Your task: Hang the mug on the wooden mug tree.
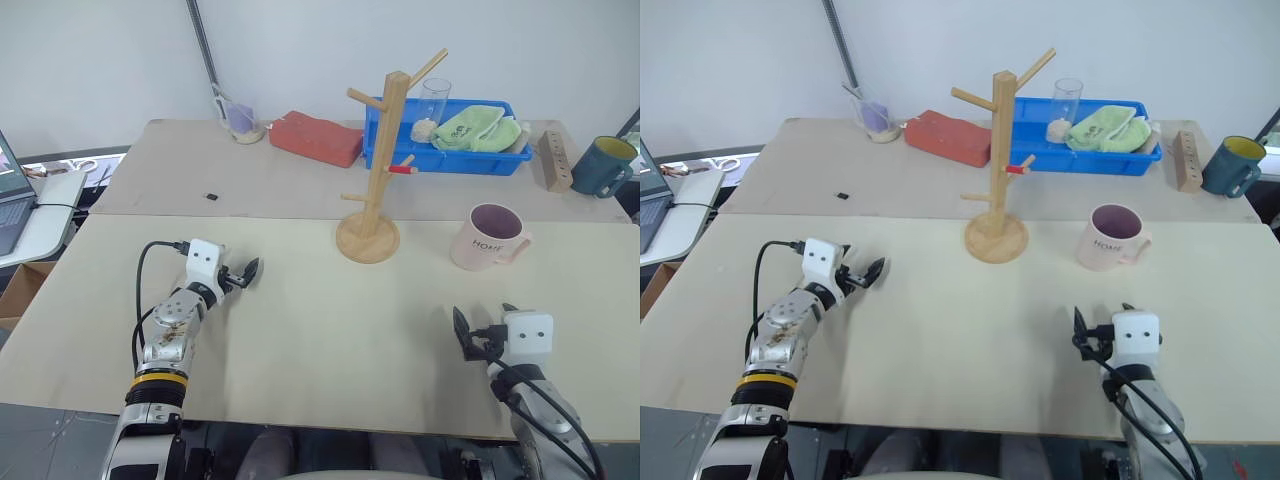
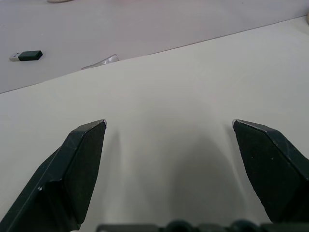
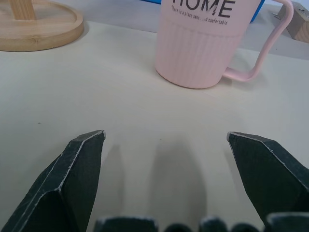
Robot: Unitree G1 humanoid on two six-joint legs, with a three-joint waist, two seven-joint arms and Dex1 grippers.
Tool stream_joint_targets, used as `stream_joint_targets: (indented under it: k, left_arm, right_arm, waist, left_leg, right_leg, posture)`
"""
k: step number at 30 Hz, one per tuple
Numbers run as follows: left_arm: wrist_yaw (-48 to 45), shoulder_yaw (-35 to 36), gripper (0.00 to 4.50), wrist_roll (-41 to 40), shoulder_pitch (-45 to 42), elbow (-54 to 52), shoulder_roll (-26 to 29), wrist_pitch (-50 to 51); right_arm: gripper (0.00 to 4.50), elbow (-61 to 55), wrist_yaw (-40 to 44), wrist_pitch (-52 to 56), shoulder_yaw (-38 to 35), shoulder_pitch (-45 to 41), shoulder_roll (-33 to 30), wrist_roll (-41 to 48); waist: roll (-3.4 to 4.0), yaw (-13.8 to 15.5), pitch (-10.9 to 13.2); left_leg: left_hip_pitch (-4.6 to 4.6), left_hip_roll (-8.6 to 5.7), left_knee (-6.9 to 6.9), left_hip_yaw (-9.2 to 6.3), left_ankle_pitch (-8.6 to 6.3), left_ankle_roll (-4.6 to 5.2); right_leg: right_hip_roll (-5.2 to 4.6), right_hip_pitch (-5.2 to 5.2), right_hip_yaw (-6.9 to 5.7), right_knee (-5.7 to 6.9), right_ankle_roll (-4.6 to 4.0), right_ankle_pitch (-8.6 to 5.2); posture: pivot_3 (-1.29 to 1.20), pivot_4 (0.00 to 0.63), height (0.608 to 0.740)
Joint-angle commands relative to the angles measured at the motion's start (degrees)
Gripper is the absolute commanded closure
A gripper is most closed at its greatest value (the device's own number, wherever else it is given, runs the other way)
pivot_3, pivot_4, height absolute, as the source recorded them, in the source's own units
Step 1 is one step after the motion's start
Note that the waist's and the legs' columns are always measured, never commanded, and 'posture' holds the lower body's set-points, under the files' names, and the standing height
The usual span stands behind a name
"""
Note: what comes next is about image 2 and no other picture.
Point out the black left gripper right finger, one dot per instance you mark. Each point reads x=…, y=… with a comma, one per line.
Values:
x=270, y=174

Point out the beige round object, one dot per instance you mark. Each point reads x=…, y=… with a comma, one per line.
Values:
x=60, y=1

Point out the black USB dongle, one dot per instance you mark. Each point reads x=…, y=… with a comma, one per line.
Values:
x=26, y=55

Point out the clear plastic wrapper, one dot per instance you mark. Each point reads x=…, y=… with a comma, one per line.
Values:
x=103, y=62

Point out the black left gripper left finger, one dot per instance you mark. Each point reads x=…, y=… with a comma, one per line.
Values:
x=72, y=174

